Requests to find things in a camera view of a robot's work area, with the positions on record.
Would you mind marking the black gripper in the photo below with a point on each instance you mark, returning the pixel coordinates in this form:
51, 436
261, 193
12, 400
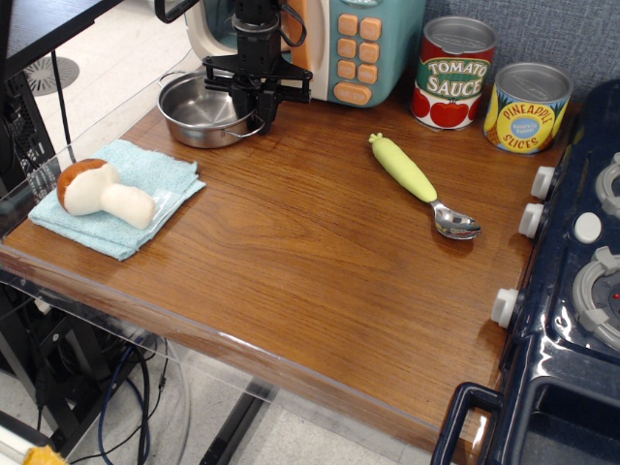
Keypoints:
258, 70

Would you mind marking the stainless steel pan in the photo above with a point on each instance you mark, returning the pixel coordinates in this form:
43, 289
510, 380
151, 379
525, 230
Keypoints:
200, 117

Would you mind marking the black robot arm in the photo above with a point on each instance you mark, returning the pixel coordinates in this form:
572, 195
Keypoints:
258, 12

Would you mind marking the toy microwave teal cream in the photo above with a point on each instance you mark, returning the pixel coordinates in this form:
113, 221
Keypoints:
356, 50

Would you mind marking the light blue folded cloth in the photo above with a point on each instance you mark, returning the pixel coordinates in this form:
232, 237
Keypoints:
169, 181

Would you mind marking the plush mushroom toy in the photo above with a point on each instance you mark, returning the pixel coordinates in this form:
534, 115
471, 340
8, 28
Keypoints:
94, 185

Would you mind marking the tomato sauce can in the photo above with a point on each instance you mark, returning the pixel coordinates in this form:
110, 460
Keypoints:
454, 61

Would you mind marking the black side desk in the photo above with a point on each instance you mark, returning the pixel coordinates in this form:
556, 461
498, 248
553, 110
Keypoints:
35, 28

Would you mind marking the pineapple slices can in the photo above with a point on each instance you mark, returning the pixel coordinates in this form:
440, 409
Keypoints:
527, 106

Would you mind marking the black table leg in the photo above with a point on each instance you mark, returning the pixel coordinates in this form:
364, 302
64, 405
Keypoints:
229, 437

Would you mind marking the dark blue toy stove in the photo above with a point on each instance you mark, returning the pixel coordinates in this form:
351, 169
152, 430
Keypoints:
558, 400

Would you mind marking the green handled metal spoon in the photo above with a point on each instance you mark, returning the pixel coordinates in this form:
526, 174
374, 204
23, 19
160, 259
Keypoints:
449, 223

